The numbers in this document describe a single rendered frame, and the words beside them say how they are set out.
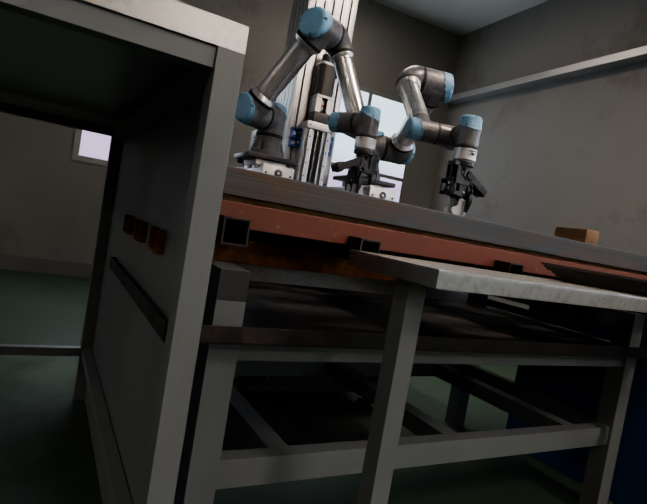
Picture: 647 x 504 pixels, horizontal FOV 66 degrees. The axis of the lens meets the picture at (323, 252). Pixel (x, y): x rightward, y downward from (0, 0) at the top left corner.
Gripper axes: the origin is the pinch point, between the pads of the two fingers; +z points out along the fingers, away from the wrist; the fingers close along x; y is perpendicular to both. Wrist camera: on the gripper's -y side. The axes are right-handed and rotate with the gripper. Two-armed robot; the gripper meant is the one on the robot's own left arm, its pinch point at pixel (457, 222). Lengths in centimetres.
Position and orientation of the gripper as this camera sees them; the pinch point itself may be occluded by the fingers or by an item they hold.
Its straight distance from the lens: 175.7
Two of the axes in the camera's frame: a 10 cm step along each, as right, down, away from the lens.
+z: -1.7, 9.8, 0.5
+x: 4.8, 1.2, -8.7
